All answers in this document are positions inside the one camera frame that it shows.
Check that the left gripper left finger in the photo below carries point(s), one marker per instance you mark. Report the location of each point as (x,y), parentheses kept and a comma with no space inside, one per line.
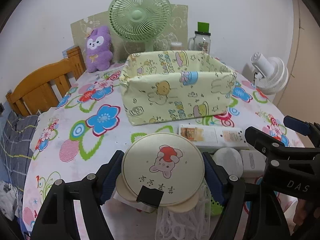
(56,218)

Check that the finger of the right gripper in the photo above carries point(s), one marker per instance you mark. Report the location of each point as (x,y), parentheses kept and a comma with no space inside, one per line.
(264,143)
(308,129)

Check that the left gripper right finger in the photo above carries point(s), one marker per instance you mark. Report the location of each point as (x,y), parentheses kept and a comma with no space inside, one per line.
(266,219)

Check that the white 45W charger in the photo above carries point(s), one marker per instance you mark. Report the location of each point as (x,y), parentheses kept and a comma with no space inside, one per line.
(254,163)

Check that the white round puck device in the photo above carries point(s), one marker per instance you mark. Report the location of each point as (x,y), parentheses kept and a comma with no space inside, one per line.
(230,159)

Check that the white power strip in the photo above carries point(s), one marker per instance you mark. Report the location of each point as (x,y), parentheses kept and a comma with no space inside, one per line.
(214,137)

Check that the round lid floss jar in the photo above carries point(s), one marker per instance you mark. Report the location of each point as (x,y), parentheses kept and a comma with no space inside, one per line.
(164,173)

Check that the beige wooden door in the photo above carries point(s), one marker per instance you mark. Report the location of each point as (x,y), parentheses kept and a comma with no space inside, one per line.
(300,97)

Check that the green perforated panda case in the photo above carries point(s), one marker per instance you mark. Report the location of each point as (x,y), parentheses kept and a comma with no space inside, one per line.
(215,207)

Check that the white cloth on bed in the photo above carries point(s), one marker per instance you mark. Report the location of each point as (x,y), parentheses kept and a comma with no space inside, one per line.
(10,201)

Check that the white standing fan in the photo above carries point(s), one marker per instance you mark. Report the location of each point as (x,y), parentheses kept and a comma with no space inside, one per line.
(271,74)

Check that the grey plaid bedding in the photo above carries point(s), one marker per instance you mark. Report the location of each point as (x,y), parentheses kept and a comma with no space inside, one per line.
(16,137)

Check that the floral tablecloth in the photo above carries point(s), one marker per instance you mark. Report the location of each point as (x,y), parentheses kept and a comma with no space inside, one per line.
(90,124)

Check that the glass mason jar mug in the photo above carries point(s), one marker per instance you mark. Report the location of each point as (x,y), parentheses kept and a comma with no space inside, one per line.
(200,42)

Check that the yellow cartoon storage box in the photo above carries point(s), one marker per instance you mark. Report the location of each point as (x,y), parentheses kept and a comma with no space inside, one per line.
(172,85)

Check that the green cup on jar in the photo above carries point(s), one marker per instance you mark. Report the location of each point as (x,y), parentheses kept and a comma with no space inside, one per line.
(203,27)

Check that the cotton swab container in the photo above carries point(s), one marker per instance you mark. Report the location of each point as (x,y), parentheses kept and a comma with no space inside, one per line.
(176,45)

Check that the purple plush rabbit toy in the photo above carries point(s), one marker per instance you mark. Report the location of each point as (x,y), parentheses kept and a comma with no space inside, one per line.
(98,50)

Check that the green desk fan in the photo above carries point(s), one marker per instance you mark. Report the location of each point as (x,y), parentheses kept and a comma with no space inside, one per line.
(139,21)

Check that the wall power socket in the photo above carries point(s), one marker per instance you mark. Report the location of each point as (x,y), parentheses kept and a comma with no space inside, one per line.
(1,108)

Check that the beige patterned wall board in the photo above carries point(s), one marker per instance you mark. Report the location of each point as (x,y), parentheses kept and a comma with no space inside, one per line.
(175,31)

